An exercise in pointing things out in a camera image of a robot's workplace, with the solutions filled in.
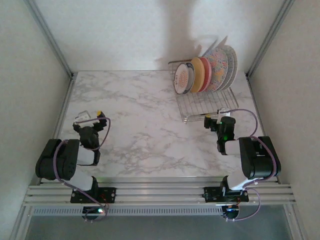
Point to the blue speckled white plate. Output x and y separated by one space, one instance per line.
230 67

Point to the left circuit board with LED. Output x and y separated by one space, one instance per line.
91 211

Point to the teal rimmed white plate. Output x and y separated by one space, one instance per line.
191 67

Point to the aluminium frame post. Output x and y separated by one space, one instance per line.
269 37
50 37

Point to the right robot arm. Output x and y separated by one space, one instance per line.
260 160

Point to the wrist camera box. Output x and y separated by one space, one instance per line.
83 117
223 113

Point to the pink plate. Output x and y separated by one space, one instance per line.
208 75

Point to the aluminium frame leg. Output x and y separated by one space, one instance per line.
296 225
21 225

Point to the right circuit board with LED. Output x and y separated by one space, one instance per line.
231 211

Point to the yellow plate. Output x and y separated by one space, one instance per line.
199 75

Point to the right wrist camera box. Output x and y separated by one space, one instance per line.
223 113

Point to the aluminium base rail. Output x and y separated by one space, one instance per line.
160 192

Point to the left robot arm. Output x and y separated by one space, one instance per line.
60 160

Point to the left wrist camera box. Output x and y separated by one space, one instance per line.
83 117

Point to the white plate with orange print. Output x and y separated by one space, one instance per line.
182 78

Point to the multicolour patterned plate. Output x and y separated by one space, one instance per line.
218 67

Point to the circuit board with led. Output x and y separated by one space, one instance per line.
91 211
231 211

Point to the aluminium table side rail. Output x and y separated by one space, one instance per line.
255 100
65 105

